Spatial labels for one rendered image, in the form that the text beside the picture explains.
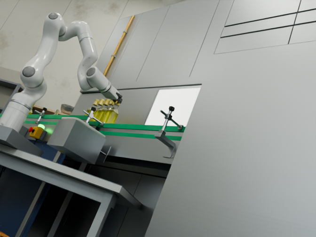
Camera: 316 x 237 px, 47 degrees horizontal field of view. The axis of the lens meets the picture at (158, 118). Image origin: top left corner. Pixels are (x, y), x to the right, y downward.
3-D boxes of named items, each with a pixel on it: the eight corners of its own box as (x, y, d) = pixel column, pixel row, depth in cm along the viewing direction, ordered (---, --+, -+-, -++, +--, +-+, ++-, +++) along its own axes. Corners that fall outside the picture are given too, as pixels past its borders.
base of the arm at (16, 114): (6, 131, 187) (23, 101, 193) (-20, 124, 194) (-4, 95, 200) (27, 146, 203) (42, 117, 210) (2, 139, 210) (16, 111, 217)
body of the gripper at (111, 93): (95, 90, 221) (104, 99, 230) (108, 92, 216) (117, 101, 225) (100, 80, 224) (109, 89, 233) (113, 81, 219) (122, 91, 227)
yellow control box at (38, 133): (42, 141, 237) (47, 131, 240) (32, 136, 233) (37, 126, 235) (36, 140, 242) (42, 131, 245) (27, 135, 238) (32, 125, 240)
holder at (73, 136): (101, 168, 199) (113, 143, 204) (63, 146, 181) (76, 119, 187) (83, 165, 211) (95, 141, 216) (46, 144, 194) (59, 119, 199)
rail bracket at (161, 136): (172, 159, 171) (188, 118, 179) (151, 143, 160) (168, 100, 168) (165, 158, 174) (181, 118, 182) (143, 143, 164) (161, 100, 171)
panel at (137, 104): (195, 140, 195) (215, 87, 206) (193, 138, 193) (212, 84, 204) (97, 132, 258) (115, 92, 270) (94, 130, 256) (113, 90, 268)
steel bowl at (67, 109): (85, 127, 585) (89, 119, 590) (75, 116, 548) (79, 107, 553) (63, 121, 598) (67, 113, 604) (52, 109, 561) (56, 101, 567)
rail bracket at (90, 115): (99, 134, 220) (107, 116, 224) (79, 121, 210) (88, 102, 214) (97, 134, 222) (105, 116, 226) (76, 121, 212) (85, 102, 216)
